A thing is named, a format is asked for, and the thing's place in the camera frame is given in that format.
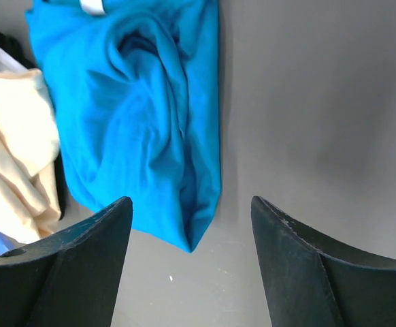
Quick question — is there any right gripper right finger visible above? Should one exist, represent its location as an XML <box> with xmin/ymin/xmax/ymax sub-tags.
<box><xmin>250</xmin><ymin>196</ymin><xmax>396</xmax><ymax>326</ymax></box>

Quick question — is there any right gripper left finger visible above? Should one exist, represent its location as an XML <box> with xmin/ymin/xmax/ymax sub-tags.
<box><xmin>0</xmin><ymin>197</ymin><xmax>133</xmax><ymax>326</ymax></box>

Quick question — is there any cream t shirt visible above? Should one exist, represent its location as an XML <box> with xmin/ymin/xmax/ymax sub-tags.
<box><xmin>0</xmin><ymin>69</ymin><xmax>61</xmax><ymax>244</ymax></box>

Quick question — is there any blue t shirt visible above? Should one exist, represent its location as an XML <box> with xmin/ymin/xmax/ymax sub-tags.
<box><xmin>26</xmin><ymin>1</ymin><xmax>221</xmax><ymax>252</ymax></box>

